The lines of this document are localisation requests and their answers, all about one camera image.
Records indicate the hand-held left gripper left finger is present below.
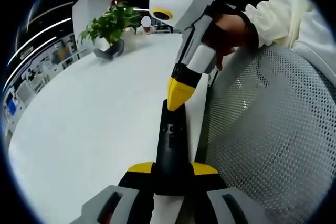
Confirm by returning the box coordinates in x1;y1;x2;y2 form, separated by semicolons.
67;161;156;224

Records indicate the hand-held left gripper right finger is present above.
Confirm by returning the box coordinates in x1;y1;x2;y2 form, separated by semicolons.
190;161;271;224

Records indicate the black remote control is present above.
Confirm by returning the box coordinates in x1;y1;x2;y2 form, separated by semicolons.
153;98;191;196

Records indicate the person's right hand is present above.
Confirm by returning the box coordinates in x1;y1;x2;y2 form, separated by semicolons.
204;13;250;71

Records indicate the black wristband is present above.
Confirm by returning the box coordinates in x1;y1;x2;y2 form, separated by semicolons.
243;10;260;50

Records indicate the black grey headset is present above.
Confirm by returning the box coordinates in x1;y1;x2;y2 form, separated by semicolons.
93;39;125;60

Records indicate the green leafy plant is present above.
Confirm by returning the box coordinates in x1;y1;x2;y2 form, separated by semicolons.
78;0;143;47

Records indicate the grey mesh chair back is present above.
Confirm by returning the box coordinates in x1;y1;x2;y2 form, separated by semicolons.
196;44;336;224

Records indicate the person's cream jacket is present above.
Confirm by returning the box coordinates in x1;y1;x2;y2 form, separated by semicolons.
287;0;336;83

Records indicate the ceiling light strip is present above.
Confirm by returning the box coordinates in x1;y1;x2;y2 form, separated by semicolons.
14;18;72;53
7;36;58;66

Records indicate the blue box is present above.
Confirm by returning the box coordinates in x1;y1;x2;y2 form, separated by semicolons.
7;100;18;116

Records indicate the black cable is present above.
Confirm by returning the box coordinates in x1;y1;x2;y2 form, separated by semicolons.
208;68;218;88

